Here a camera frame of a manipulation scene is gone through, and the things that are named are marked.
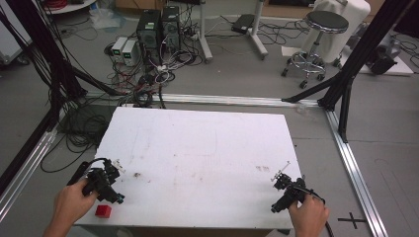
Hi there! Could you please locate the flat black box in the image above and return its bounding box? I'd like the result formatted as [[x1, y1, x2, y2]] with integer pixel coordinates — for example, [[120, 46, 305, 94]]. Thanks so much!
[[230, 13, 256, 36]]

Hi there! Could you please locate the large black computer tower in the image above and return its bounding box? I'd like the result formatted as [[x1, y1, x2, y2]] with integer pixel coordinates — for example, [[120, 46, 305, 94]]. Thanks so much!
[[135, 9, 163, 65]]

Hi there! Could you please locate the black round stool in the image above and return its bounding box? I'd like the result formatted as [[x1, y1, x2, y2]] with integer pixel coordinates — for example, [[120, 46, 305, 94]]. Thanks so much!
[[281, 10, 350, 90]]

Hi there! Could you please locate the red cube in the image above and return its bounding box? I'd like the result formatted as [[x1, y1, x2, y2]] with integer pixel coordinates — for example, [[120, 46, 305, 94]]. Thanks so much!
[[94, 204, 113, 219]]

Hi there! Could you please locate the clear plastic bag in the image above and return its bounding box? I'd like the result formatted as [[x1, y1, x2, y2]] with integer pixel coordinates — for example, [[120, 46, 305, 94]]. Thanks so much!
[[89, 7, 127, 31]]

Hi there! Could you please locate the bundle of black floor cables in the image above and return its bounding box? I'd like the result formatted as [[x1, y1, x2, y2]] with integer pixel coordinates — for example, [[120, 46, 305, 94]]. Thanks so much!
[[40, 103, 118, 175]]

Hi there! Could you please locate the white stand leg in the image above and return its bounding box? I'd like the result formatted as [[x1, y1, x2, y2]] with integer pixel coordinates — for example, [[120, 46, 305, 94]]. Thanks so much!
[[197, 0, 214, 64], [247, 0, 270, 61]]

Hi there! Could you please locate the tangle of cables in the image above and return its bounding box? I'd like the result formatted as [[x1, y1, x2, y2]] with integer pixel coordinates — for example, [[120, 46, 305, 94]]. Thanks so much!
[[103, 6, 231, 110]]

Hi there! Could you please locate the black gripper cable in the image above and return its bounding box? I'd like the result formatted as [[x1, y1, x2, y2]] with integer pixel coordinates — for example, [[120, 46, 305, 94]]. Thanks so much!
[[83, 157, 112, 174], [297, 186, 335, 237]]

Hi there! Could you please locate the slim black computer tower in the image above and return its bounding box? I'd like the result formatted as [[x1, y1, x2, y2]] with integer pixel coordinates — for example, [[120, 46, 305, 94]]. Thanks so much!
[[161, 5, 182, 52]]

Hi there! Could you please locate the person's left hand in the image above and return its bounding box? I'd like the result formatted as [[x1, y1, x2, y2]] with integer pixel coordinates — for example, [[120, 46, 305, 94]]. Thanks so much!
[[51, 179, 100, 229]]

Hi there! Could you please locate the black frame strut with cables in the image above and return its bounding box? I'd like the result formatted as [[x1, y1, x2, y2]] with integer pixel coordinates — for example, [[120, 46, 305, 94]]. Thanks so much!
[[0, 0, 125, 197]]

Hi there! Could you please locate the person's right hand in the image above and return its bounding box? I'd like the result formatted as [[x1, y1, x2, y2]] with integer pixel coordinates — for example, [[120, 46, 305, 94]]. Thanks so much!
[[288, 193, 330, 237]]

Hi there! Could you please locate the dark monitor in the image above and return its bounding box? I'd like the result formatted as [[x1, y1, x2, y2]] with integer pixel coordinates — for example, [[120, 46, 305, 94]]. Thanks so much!
[[392, 0, 419, 40]]

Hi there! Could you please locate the white panel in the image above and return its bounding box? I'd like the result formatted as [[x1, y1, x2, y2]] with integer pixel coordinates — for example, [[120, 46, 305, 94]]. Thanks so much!
[[0, 8, 34, 66]]

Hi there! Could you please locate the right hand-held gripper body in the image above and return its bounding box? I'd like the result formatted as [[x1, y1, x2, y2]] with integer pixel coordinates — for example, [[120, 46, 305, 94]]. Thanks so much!
[[270, 173, 308, 214]]

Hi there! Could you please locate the long aluminium floor rail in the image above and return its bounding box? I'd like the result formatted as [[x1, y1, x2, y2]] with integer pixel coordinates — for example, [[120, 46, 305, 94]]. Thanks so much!
[[83, 92, 321, 109]]

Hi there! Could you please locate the black device on board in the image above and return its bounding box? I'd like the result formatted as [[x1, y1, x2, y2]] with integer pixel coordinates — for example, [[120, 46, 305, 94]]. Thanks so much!
[[365, 34, 403, 76]]

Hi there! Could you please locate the white floor board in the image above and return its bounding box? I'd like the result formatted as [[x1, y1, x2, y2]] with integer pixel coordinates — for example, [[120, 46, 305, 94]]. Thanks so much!
[[340, 48, 415, 77]]

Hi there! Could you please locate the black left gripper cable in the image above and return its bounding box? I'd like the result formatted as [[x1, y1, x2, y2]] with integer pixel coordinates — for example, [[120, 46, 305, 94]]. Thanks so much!
[[83, 157, 112, 174]]

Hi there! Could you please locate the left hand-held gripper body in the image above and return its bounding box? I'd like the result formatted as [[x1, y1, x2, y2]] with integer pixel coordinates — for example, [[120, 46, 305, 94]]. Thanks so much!
[[67, 157, 126, 205]]

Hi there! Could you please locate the white power supply box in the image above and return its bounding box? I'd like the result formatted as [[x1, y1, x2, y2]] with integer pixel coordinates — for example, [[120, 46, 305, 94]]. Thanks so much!
[[122, 39, 141, 67], [111, 36, 128, 57]]

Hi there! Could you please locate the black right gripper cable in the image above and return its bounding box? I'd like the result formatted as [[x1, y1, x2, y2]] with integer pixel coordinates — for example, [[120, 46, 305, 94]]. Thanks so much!
[[297, 186, 335, 237]]

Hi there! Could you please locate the round white table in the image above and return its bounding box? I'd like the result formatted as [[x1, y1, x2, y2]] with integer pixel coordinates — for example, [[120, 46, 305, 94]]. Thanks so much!
[[43, 0, 97, 16]]

